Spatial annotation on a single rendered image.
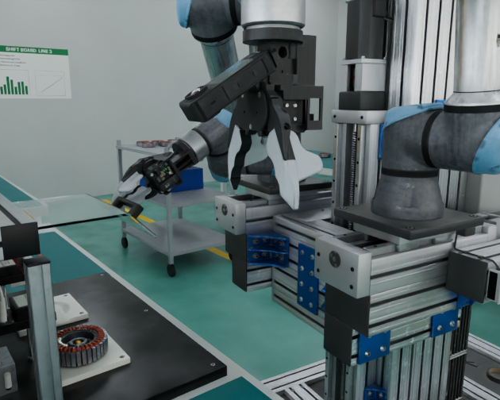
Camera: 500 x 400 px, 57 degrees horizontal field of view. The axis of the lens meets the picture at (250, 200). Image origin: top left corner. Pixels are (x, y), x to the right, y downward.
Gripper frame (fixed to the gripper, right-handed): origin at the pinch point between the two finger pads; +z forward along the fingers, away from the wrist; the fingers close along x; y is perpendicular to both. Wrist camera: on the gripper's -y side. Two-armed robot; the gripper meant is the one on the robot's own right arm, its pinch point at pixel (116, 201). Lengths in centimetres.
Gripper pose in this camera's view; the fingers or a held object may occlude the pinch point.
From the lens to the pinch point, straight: 109.9
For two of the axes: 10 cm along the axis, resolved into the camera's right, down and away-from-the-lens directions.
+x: 4.0, 7.8, 4.8
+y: 6.1, 1.7, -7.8
